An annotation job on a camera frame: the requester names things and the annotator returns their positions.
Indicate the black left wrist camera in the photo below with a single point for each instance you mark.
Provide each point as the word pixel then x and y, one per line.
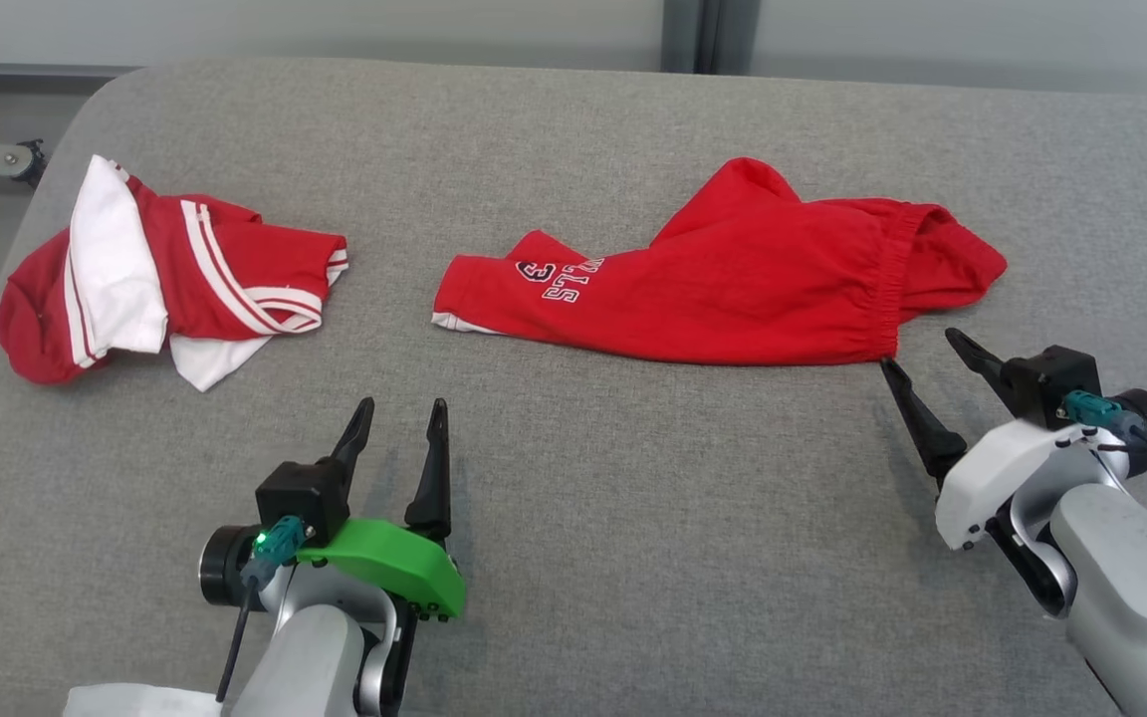
pixel 300 493

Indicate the red basketball shorts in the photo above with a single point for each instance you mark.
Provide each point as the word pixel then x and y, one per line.
pixel 733 289

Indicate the red white basketball jersey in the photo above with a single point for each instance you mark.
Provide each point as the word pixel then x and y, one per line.
pixel 235 269

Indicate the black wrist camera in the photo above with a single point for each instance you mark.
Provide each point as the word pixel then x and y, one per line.
pixel 300 493
pixel 1051 383

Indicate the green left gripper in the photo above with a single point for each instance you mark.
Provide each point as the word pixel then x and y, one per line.
pixel 394 568

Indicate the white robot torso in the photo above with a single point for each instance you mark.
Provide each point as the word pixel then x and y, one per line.
pixel 135 700

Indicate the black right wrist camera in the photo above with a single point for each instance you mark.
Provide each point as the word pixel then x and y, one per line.
pixel 1051 383

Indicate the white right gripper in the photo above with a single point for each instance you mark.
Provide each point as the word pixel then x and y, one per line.
pixel 982 478

